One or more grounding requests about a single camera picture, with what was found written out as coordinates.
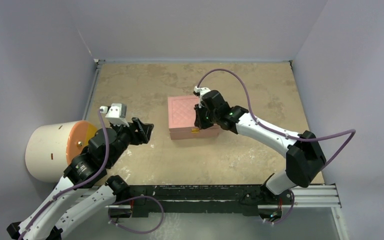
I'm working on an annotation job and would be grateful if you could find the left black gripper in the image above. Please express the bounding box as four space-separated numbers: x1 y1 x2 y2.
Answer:
106 116 153 167

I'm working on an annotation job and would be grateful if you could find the pink jewelry box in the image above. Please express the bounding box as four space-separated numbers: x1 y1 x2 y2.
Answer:
167 95 221 140

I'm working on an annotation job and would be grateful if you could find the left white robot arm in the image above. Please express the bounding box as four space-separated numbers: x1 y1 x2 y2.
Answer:
6 117 155 240

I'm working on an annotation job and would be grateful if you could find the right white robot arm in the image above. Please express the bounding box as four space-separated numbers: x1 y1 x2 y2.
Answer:
193 87 327 204

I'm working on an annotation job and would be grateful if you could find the white cylinder orange lid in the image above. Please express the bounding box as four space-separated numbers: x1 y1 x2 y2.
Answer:
25 120 98 183

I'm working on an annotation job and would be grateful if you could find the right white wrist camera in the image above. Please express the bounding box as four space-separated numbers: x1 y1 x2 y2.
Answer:
193 86 211 97

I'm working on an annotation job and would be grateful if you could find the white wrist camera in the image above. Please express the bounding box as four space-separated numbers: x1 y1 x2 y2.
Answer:
193 86 211 97
99 103 130 127

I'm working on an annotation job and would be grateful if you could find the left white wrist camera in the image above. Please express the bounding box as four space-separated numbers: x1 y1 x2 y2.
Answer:
99 103 130 127

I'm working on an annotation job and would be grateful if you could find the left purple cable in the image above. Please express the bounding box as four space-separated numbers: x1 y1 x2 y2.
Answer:
17 109 111 240

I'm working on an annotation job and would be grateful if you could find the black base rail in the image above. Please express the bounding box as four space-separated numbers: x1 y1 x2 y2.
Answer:
110 184 294 222

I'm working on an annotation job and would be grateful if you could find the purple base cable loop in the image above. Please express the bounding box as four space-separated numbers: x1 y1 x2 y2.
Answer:
108 195 164 235

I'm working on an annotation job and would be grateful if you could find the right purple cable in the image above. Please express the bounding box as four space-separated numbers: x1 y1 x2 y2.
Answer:
195 68 357 170

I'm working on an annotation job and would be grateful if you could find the aluminium rail frame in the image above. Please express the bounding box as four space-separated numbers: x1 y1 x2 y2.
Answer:
292 184 342 208

